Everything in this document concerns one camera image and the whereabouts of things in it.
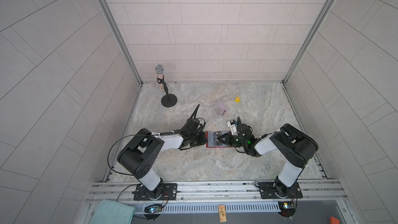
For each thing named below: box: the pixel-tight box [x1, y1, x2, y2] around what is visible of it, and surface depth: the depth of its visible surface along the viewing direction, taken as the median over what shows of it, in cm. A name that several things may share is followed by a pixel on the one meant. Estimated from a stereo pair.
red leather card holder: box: [205, 130, 233, 149], surface depth 88 cm
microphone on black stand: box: [154, 64, 178, 108], surface depth 104 cm
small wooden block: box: [218, 204, 227, 223], surface depth 67 cm
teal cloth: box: [90, 199, 137, 224], surface depth 66 cm
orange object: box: [329, 216, 341, 224], surface depth 65 cm
